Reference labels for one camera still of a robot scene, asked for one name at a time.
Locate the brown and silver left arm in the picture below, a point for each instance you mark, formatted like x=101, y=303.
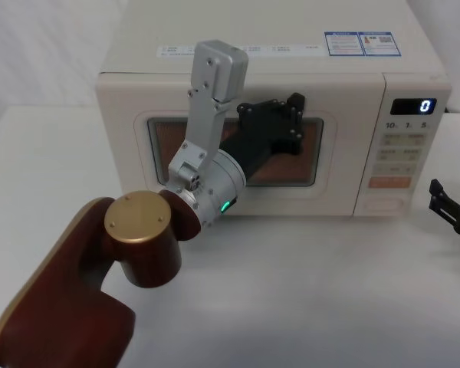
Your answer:
x=80, y=276

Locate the white table cloth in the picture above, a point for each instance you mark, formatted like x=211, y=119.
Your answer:
x=272, y=291

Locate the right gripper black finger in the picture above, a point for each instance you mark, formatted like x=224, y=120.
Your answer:
x=439, y=189
x=441, y=214

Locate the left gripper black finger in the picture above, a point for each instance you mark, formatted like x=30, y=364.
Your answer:
x=296, y=142
x=297, y=104

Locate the white curtain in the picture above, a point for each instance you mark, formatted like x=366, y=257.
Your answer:
x=42, y=50

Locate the cream microwave oven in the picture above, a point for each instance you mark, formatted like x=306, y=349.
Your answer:
x=253, y=57

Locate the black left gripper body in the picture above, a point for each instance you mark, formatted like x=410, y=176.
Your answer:
x=260, y=130

